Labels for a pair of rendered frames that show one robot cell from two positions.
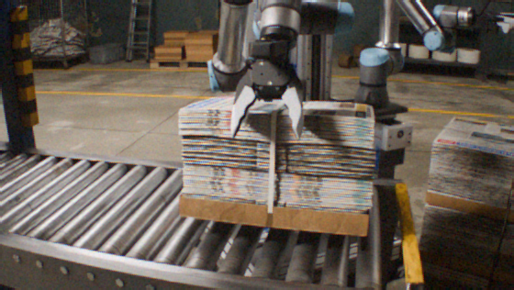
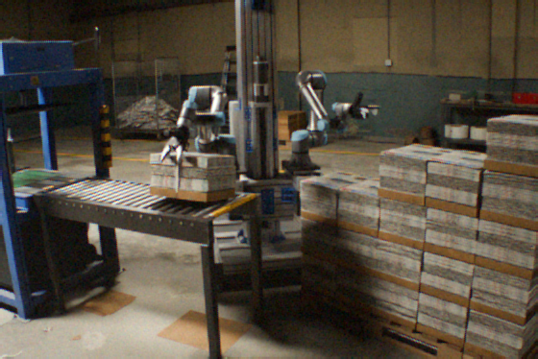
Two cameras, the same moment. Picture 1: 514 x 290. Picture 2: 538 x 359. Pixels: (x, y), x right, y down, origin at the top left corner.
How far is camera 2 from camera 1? 1.97 m
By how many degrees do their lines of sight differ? 15
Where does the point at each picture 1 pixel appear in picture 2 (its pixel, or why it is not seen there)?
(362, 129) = (203, 161)
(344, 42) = (413, 124)
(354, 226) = (202, 198)
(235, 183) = (166, 181)
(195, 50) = not seen: hidden behind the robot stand
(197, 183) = (156, 181)
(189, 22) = not seen: hidden behind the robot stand
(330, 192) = (195, 184)
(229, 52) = (202, 132)
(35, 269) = (95, 211)
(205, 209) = (157, 191)
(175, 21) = not seen: hidden behind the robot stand
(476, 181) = (320, 203)
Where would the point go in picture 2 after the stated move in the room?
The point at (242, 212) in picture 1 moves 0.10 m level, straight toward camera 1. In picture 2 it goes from (168, 192) to (160, 197)
